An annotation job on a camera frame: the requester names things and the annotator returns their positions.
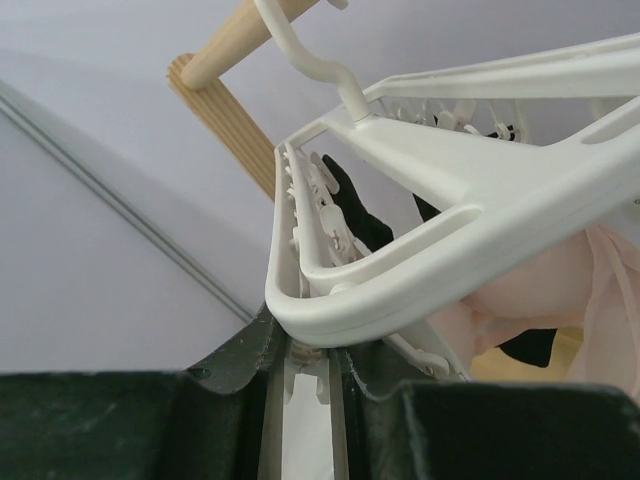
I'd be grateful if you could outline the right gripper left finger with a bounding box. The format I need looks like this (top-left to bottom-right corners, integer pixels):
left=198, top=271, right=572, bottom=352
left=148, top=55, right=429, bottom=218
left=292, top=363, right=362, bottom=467
left=1, top=309, right=286, bottom=479

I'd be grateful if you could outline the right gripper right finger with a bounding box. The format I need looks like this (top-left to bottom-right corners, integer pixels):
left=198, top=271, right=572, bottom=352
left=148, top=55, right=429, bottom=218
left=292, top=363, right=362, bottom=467
left=335, top=344, right=639, bottom=479

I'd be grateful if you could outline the white plastic clip hanger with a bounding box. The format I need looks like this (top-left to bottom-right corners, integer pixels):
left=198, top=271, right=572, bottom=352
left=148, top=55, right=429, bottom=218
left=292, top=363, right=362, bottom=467
left=253, top=0, right=640, bottom=406

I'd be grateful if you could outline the wooden drying rack stand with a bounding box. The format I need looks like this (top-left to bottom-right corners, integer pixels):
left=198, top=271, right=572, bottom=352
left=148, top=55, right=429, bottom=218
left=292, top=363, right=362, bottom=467
left=164, top=0, right=321, bottom=202

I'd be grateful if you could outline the aluminium corner frame profile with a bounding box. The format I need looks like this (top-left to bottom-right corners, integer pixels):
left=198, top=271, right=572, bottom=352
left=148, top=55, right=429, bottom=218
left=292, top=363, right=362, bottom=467
left=1, top=81, right=254, bottom=323

